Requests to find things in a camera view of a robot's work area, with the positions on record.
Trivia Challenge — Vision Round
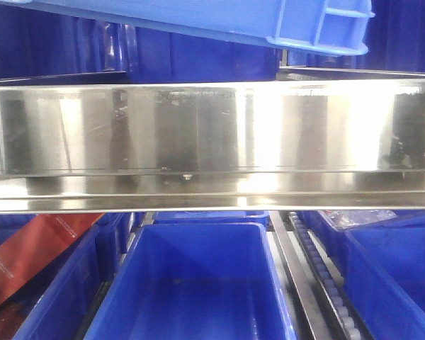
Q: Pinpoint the lower middle blue bin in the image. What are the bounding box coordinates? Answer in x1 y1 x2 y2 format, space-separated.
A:
86 222 296 339

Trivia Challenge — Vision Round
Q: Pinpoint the lower right blue bin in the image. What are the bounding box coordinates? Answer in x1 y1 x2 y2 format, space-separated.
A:
298 210 425 339

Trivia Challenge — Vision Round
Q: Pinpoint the lower left blue bin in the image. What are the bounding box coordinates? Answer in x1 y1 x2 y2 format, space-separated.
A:
0 213 132 339

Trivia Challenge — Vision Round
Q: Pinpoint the red cardboard box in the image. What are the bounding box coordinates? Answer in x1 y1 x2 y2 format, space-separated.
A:
0 213 103 305

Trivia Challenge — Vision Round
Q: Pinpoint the stainless steel shelf rail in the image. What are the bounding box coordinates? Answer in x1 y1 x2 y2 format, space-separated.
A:
0 78 425 213

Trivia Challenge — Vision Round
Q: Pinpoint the upper left dark blue bin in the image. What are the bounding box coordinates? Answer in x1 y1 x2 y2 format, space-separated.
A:
0 4 127 79

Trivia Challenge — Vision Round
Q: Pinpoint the dark blue bin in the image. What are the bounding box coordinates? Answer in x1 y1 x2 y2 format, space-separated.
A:
125 25 282 84
0 4 127 79
286 1 425 73

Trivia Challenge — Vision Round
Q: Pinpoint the light blue plastic bin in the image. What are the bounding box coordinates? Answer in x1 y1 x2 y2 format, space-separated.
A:
4 0 375 56

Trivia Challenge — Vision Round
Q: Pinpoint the upper right dark blue bin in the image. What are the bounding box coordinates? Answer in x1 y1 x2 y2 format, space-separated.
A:
286 1 425 73

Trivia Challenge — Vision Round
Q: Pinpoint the metal roller track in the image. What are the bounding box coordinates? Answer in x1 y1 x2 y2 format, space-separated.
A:
268 210 373 339

